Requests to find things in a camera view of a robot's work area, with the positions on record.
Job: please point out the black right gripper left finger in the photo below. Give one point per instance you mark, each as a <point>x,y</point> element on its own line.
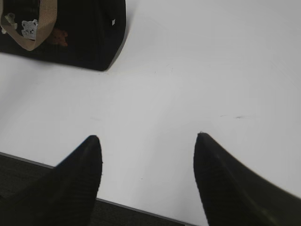
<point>63,197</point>

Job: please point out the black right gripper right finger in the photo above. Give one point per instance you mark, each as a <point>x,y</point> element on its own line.
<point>233,195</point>

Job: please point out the black fabric bag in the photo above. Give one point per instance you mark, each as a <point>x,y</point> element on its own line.
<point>83,33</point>

